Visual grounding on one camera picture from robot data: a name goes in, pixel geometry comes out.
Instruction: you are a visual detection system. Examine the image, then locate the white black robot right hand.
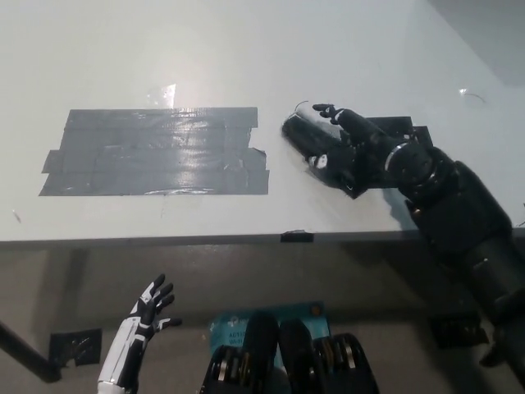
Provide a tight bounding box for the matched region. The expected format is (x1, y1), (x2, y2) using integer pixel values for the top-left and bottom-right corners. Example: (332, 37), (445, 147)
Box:
(307, 102), (395, 200)

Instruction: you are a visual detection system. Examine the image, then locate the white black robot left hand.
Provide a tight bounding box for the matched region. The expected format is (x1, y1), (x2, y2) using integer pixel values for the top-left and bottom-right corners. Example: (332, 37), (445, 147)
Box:
(97, 273), (183, 387)

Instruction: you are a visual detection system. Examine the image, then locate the black tape square patch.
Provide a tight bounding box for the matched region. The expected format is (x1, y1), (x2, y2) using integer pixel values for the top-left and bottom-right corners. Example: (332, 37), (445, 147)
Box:
(343, 117), (435, 200)

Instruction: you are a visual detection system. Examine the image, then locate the black floor tape patch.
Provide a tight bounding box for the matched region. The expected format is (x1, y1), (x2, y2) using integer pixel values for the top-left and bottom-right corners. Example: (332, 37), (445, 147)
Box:
(48, 328), (103, 367)

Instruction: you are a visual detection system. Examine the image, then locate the teal cardboard box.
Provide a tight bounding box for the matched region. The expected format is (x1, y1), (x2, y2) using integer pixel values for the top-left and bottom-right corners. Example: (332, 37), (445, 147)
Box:
(208, 301), (331, 370)

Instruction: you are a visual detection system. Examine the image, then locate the small black tape strip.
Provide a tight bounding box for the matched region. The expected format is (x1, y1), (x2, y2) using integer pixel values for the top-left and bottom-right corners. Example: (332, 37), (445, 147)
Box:
(281, 231), (315, 244)

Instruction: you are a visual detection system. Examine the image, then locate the black table leg bar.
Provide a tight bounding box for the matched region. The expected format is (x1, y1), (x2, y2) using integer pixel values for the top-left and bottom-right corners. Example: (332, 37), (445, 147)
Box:
(0, 319), (63, 383)

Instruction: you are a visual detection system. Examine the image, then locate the grey duct tape patch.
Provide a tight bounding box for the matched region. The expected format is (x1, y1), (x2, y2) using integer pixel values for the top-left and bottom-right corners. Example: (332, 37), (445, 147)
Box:
(39, 107), (271, 198)

